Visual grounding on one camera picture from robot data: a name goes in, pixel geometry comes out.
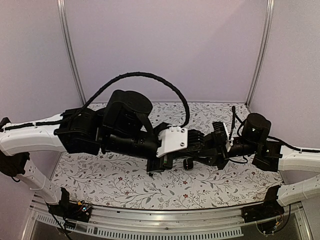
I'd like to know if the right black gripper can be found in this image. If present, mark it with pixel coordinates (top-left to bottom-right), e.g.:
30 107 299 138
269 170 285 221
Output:
187 131 258 172

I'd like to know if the black earbud charging case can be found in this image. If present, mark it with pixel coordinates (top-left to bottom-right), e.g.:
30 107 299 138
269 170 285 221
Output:
183 158 194 171

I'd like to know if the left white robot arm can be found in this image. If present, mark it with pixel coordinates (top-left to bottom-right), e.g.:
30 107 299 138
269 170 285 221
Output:
0 90 184 217

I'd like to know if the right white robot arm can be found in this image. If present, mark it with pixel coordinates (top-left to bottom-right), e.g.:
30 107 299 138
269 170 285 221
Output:
206 113 320 218

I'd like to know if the floral patterned table mat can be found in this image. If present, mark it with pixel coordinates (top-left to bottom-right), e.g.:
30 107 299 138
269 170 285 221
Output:
51 101 283 210

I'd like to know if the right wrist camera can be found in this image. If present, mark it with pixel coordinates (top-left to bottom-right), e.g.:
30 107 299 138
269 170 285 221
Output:
212 121 234 153

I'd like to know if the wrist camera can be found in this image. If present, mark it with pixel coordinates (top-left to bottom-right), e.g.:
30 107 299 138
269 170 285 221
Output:
155 126 206 158
212 121 234 153

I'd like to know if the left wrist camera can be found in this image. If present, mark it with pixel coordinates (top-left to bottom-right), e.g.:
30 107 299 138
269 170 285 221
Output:
155 126 206 158

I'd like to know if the right black braided cable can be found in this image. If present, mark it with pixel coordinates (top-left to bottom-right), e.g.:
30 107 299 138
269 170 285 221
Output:
229 105 248 165

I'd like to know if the black braided cable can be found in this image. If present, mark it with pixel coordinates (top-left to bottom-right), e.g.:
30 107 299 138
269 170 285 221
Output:
82 71 191 128
229 105 248 165

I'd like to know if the left black braided cable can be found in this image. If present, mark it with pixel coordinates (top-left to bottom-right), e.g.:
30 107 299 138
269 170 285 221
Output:
82 71 191 128

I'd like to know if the front aluminium rail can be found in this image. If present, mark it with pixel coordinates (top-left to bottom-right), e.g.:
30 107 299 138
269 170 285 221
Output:
21 196 316 240

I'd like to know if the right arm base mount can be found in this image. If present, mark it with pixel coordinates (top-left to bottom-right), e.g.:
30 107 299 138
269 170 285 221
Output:
241 185 285 235

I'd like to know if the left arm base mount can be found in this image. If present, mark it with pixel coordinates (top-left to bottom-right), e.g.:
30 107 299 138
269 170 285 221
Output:
48 187 93 223

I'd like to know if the right aluminium frame post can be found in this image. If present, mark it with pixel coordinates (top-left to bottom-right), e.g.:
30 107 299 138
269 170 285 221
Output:
245 0 275 109

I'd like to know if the aluminium frame post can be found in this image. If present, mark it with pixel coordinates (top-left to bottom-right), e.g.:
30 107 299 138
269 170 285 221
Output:
56 0 86 105
245 0 275 109

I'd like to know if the left aluminium frame post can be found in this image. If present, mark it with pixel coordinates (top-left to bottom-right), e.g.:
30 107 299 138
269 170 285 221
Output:
56 0 86 105

